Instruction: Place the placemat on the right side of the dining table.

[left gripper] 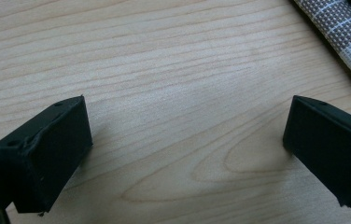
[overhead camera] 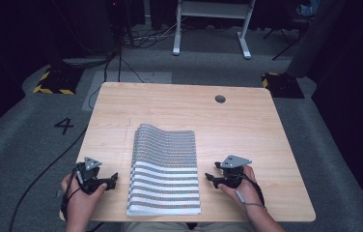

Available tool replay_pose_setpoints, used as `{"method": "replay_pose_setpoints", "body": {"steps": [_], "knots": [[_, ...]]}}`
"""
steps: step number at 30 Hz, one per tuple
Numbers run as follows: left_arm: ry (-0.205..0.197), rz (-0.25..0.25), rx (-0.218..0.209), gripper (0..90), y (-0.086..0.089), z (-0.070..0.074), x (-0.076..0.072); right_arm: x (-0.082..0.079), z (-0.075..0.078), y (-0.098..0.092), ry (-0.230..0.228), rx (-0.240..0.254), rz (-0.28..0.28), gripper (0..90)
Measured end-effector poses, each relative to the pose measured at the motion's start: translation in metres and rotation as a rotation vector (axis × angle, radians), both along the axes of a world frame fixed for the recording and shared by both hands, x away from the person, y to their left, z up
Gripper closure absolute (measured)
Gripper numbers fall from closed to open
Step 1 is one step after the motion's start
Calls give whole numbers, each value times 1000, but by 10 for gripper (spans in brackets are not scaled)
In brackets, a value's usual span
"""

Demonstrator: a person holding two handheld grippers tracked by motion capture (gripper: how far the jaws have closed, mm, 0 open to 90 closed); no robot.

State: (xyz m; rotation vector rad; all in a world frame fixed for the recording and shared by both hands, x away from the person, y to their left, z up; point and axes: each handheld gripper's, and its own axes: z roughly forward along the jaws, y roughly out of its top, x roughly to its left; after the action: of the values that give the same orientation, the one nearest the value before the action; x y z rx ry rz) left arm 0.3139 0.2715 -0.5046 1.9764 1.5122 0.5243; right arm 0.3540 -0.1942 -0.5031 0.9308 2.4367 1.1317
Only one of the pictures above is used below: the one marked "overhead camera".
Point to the black tripod stand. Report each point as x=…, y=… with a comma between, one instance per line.
x=284, y=38

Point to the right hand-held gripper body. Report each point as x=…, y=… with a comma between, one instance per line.
x=232, y=175

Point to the person's right hand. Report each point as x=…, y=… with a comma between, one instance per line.
x=248, y=191

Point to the person's left hand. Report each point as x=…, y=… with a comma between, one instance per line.
x=79, y=201

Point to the striped folded cloth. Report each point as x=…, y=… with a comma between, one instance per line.
x=165, y=174

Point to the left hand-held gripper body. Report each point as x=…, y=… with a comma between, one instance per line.
x=88, y=175

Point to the black yellow striped base plate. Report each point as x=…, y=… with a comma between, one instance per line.
x=59, y=82
x=282, y=85

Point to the grey curtain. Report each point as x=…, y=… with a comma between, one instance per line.
x=314, y=38

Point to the white desk frame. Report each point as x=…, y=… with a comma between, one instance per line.
x=213, y=11

